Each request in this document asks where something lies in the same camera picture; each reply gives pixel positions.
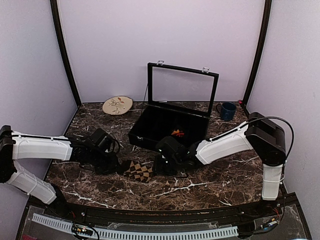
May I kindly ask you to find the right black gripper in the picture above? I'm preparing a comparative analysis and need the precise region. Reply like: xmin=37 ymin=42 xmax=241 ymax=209
xmin=152 ymin=154 xmax=182 ymax=176

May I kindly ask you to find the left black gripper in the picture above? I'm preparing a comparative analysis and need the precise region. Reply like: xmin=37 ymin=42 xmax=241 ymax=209
xmin=88 ymin=150 xmax=122 ymax=176

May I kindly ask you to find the red yellow black argyle sock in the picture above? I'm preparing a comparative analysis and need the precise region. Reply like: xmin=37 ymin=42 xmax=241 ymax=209
xmin=170 ymin=125 xmax=186 ymax=138

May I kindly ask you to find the brown tan argyle sock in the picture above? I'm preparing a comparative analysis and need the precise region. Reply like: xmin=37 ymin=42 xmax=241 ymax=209
xmin=118 ymin=160 xmax=154 ymax=183

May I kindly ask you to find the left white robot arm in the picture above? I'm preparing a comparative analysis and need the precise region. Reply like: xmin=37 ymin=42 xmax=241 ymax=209
xmin=0 ymin=125 xmax=120 ymax=218

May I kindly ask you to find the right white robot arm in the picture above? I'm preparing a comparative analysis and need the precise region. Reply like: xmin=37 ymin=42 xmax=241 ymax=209
xmin=153 ymin=112 xmax=292 ymax=217

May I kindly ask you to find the floral ceramic plate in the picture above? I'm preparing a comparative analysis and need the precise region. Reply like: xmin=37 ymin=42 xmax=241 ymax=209
xmin=102 ymin=96 xmax=133 ymax=116

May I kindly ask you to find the black display box with lid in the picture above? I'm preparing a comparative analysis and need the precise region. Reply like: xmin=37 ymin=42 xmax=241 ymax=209
xmin=128 ymin=61 xmax=219 ymax=151

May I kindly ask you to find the dark blue mug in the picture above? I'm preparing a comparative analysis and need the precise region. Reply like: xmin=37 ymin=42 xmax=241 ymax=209
xmin=216 ymin=102 xmax=237 ymax=122

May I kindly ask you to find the small circuit board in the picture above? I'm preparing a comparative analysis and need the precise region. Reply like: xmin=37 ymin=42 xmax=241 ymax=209
xmin=71 ymin=224 xmax=94 ymax=236

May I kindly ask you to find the grey slotted cable duct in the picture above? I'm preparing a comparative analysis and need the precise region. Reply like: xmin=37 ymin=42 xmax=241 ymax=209
xmin=31 ymin=213 xmax=239 ymax=240

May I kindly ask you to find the black front rail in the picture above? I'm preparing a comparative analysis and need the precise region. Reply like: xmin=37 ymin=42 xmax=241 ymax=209
xmin=24 ymin=192 xmax=301 ymax=228

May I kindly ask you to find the left black frame post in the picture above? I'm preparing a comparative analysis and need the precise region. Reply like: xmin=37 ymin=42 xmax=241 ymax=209
xmin=50 ymin=0 xmax=82 ymax=108

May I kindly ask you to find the black frame post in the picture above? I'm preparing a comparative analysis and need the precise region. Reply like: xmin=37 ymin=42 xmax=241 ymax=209
xmin=50 ymin=0 xmax=82 ymax=108
xmin=242 ymin=0 xmax=272 ymax=107

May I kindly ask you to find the right black frame post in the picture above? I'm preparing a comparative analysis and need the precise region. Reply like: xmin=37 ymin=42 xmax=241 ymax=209
xmin=242 ymin=0 xmax=272 ymax=107

